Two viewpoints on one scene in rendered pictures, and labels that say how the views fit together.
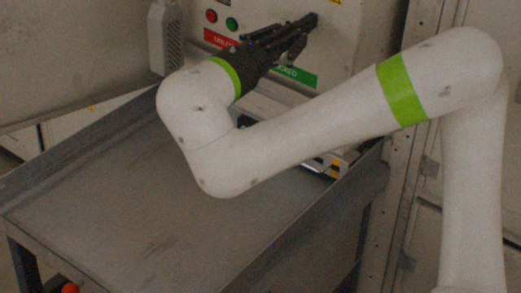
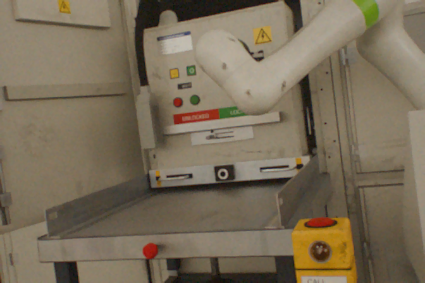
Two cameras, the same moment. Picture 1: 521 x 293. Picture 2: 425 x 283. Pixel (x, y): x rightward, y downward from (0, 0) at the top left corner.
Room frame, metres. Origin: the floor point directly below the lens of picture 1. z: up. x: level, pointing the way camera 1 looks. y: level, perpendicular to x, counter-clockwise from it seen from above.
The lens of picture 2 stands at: (-0.10, 0.49, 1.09)
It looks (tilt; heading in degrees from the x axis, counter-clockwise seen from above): 3 degrees down; 344
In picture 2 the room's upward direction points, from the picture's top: 7 degrees counter-clockwise
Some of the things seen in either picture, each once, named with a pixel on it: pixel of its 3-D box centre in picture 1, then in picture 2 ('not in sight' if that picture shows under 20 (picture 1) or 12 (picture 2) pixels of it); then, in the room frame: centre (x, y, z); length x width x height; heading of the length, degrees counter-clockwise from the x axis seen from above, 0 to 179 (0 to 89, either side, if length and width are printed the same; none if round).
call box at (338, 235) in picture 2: not in sight; (324, 255); (0.57, 0.14, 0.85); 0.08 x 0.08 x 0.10; 54
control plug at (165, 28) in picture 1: (167, 35); (150, 120); (1.45, 0.23, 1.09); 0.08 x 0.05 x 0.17; 144
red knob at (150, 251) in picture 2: (74, 288); (152, 249); (0.93, 0.35, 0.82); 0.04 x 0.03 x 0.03; 144
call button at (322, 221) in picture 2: not in sight; (320, 225); (0.57, 0.14, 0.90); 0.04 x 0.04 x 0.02
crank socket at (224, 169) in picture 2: (248, 129); (224, 173); (1.37, 0.03, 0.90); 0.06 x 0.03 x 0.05; 54
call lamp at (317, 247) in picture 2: not in sight; (319, 252); (0.53, 0.17, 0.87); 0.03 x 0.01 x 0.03; 54
